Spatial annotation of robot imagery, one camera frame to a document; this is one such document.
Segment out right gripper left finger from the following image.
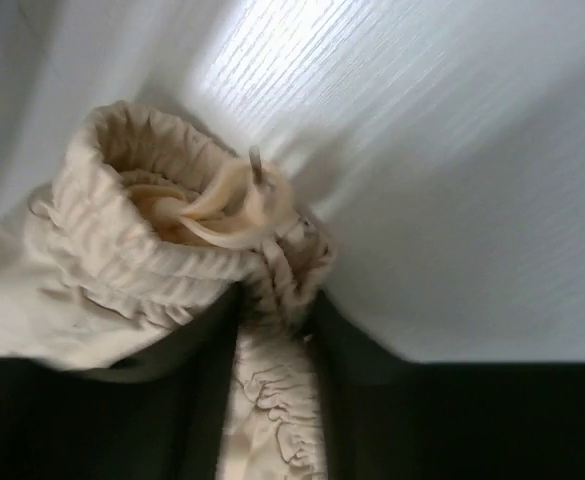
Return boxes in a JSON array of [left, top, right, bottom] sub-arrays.
[[0, 285, 244, 479]]

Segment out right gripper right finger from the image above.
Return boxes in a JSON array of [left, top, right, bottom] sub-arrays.
[[306, 295, 585, 479]]

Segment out beige trousers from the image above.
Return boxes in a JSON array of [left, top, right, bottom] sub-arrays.
[[0, 102, 336, 479]]

